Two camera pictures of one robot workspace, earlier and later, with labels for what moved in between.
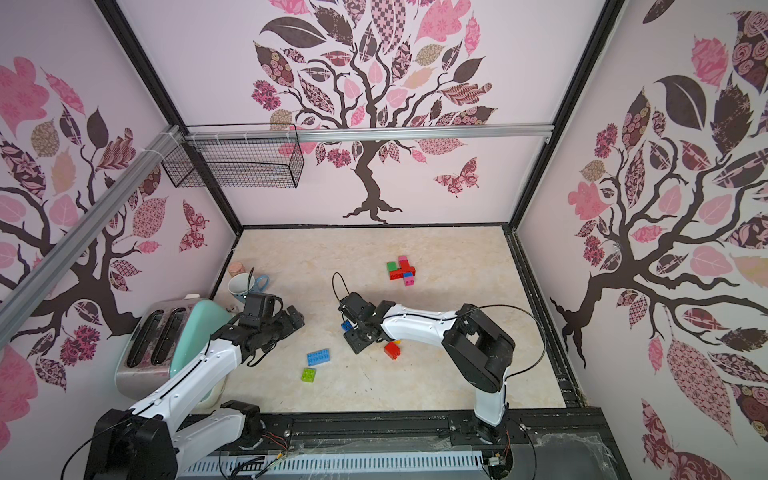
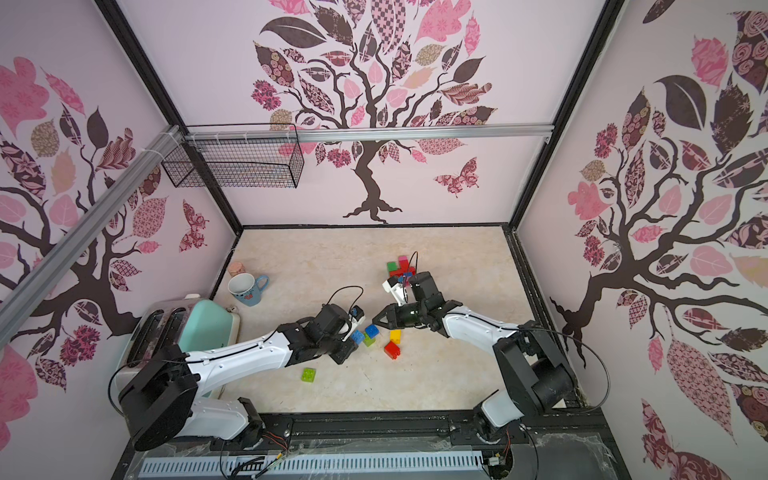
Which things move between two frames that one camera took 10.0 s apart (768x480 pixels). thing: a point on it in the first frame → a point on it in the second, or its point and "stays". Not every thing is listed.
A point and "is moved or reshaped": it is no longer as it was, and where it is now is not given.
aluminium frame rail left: [17, 302] stays
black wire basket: [264, 162] stays
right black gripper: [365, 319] → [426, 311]
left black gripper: [289, 326] → [348, 348]
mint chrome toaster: [163, 340] stays
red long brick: [399, 273] stays
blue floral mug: [238, 285] stays
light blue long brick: [318, 357] is moved or reshaped
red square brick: [392, 350] stays
